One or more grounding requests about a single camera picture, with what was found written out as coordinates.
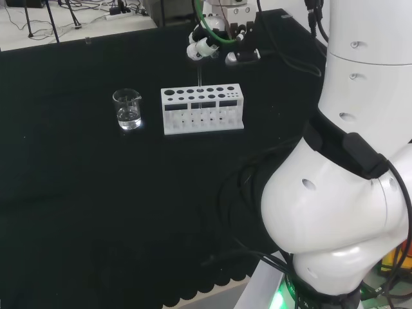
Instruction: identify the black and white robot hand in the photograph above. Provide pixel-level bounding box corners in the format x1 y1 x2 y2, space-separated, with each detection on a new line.
186 14 262 67

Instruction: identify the clear glass rod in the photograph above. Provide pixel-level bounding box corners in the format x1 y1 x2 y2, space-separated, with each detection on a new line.
197 61 204 111

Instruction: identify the white test tube rack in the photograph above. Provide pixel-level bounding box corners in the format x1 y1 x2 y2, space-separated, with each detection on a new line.
160 83 245 136

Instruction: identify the white power strip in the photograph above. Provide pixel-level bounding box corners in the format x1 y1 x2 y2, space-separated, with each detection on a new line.
105 7 133 21

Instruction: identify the small clear glass beaker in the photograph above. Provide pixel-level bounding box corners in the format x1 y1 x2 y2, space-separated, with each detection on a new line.
112 88 144 131

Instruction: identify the black tripod leg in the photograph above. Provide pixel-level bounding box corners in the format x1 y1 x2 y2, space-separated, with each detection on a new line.
23 0 35 39
46 0 61 43
64 0 82 29

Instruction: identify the black bench cloth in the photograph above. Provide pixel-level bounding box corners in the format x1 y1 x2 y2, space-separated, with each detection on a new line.
0 8 330 309

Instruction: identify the yellow stop button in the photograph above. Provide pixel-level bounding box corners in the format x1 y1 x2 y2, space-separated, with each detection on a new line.
380 245 407 277

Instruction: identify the green cable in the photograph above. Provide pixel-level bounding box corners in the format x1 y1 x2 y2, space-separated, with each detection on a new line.
192 0 233 46

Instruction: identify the thin black hand cable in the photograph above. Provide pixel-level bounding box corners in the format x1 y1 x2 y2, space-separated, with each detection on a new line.
256 0 323 77

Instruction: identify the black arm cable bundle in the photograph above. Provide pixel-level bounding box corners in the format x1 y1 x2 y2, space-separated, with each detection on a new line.
200 135 310 281

